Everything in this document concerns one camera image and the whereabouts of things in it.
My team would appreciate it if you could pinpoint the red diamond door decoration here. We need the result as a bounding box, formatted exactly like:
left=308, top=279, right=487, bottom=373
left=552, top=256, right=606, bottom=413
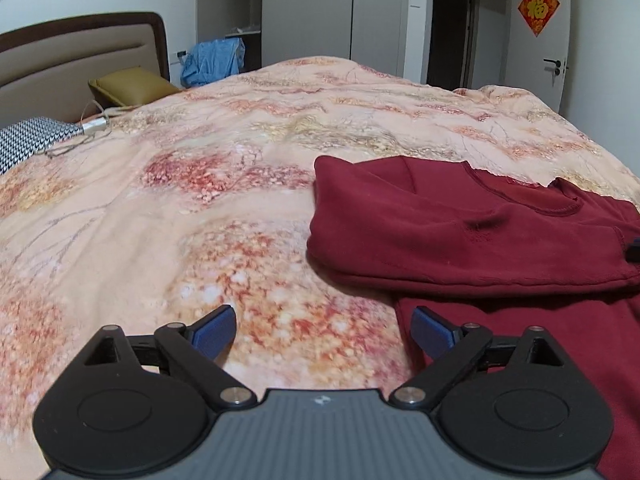
left=517, top=0, right=561, bottom=38

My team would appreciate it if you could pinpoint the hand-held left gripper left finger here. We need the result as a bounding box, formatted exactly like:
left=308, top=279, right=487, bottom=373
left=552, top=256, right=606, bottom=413
left=75, top=304, right=257, bottom=409

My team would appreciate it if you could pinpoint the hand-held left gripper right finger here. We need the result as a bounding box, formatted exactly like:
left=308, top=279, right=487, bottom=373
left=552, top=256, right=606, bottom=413
left=389, top=306, right=571, bottom=409

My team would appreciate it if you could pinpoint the blue clothing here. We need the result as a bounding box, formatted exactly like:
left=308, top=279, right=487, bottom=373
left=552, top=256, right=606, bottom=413
left=180, top=37, right=247, bottom=88

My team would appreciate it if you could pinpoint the yellow pillow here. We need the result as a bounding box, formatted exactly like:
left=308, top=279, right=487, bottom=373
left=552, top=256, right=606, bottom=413
left=88, top=67, right=183, bottom=109

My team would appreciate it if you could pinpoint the white door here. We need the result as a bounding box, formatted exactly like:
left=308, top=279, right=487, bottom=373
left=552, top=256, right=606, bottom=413
left=507, top=0, right=574, bottom=113

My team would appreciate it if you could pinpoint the floral orange blanket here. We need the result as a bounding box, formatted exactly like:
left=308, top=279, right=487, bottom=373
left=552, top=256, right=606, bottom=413
left=0, top=56, right=640, bottom=480

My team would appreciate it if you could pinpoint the grey wardrobe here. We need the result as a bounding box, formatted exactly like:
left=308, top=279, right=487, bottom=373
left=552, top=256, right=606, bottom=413
left=196, top=0, right=437, bottom=83

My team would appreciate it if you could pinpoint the white charger with cable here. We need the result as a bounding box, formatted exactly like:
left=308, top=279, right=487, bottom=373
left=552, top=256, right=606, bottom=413
left=44, top=100, right=121, bottom=160

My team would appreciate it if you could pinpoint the dark red shirt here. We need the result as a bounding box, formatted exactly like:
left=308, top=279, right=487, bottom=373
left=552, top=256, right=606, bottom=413
left=306, top=155, right=640, bottom=480

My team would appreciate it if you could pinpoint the houndstooth pillow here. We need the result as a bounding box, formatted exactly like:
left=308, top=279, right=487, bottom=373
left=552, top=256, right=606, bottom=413
left=0, top=116, right=85, bottom=176

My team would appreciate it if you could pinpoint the brown padded headboard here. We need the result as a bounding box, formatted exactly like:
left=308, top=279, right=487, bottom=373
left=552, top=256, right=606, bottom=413
left=0, top=11, right=172, bottom=131

